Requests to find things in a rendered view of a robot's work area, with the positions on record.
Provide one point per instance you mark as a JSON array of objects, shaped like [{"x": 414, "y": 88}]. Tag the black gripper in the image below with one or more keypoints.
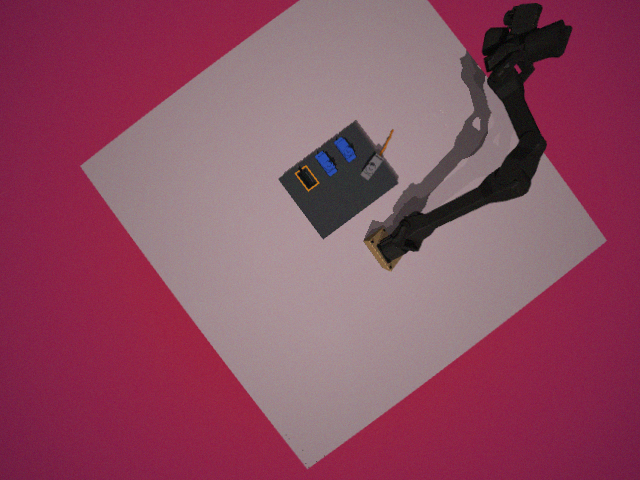
[{"x": 496, "y": 36}]

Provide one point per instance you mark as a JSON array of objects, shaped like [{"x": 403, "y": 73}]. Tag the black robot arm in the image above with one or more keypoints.
[{"x": 513, "y": 178}]

